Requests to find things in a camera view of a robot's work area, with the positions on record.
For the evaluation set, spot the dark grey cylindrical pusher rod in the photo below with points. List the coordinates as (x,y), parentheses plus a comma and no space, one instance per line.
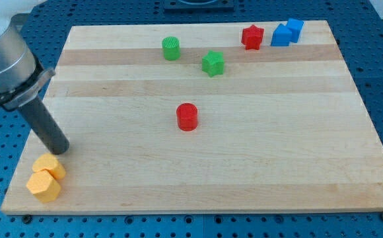
(44,126)

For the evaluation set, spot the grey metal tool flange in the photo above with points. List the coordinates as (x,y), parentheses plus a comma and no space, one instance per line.
(27,91)

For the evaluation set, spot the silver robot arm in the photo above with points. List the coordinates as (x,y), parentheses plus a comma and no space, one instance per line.
(22,76)

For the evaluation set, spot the green star block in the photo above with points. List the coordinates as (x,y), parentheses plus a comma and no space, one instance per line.
(213,63)

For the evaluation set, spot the red star block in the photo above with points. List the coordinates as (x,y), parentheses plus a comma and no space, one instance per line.
(252,37)

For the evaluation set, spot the yellow block upper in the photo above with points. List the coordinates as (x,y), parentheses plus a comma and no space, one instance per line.
(50,163)

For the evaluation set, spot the yellow hexagon block lower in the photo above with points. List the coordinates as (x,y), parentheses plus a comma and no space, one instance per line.
(43,186)

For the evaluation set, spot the red cylinder block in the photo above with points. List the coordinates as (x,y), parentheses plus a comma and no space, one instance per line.
(187,117)

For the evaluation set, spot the green cylinder block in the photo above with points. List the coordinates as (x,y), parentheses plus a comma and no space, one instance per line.
(171,48)

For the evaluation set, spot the wooden board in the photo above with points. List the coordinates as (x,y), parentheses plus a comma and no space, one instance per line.
(282,130)

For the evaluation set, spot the blue block front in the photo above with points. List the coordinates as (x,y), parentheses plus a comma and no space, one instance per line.
(281,36)

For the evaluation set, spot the blue cube block rear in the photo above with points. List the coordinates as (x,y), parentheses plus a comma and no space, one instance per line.
(295,26)

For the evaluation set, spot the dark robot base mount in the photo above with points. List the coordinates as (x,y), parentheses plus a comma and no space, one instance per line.
(197,6)

